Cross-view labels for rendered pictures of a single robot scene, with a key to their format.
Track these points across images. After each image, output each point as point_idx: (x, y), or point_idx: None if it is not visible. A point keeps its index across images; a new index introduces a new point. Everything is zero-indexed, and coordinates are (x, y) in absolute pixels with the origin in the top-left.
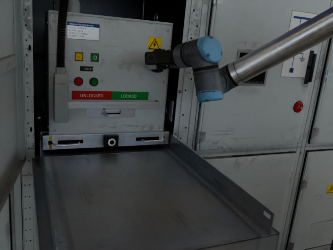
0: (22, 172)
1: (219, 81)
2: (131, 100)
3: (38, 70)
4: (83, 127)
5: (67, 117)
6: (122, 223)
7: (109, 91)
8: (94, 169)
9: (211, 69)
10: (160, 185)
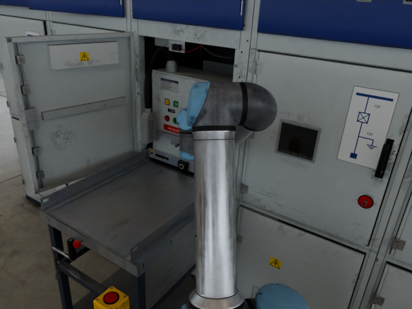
0: None
1: (189, 145)
2: None
3: None
4: (170, 149)
5: (146, 140)
6: (95, 209)
7: None
8: (149, 179)
9: (183, 134)
10: (155, 205)
